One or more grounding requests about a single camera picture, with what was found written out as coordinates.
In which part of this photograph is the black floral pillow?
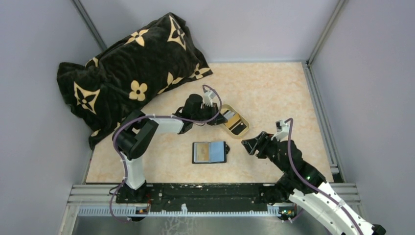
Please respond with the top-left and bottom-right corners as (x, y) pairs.
(56, 13), (212, 148)

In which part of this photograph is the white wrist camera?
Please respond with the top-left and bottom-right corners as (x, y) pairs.
(271, 120), (290, 141)
(203, 90), (216, 107)

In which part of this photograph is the aluminium frame rail front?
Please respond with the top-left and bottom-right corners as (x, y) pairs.
(67, 183), (362, 218)

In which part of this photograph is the aluminium right side rail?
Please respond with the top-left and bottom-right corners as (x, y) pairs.
(302, 61), (345, 183)

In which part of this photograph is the black leather card wallet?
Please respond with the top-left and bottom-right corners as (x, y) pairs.
(192, 141), (230, 164)

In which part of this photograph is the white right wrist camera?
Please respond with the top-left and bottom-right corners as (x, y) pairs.
(271, 120), (290, 141)

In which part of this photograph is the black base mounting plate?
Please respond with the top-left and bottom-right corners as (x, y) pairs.
(115, 183), (309, 216)

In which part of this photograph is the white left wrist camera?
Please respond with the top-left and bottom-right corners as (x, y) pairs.
(203, 90), (216, 107)

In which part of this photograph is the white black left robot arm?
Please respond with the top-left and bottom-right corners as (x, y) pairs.
(112, 91), (226, 196)

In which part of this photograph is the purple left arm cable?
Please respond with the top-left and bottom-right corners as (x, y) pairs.
(108, 84), (223, 224)

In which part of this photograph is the gold card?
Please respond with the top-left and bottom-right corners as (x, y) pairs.
(227, 119), (243, 131)
(194, 142), (210, 163)

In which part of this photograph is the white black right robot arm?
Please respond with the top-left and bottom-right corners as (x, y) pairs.
(241, 132), (386, 235)

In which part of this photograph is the beige oval card holder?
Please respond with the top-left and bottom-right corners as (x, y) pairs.
(220, 104), (250, 139)

